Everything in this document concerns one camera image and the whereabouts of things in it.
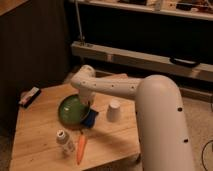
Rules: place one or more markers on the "vertical metal pole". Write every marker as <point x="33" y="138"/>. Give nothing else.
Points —
<point x="81" y="36"/>

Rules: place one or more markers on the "black handle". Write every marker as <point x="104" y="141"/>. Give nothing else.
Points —
<point x="184" y="63"/>

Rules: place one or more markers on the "metal rail shelf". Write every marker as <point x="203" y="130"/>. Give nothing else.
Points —
<point x="140" y="60"/>

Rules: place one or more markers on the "orange carrot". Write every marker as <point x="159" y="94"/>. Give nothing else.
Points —
<point x="82" y="141"/>

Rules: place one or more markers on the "small black white box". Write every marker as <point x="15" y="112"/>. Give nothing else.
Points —
<point x="29" y="97"/>

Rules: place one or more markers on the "clear plastic bottle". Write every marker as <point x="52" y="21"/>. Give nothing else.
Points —
<point x="65" y="141"/>

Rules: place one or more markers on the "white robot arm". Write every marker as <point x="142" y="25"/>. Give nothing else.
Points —
<point x="161" y="122"/>

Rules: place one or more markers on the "wooden low table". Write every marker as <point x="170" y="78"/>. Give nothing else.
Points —
<point x="35" y="147"/>

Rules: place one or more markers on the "green ceramic bowl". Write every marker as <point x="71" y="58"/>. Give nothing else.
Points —
<point x="72" y="111"/>

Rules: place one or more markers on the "white paper cup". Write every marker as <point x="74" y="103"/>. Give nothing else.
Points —
<point x="113" y="111"/>

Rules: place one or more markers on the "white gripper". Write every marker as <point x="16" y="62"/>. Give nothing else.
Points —
<point x="86" y="97"/>

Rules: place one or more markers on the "blue sponge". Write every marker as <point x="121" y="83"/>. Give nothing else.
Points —
<point x="89" y="121"/>

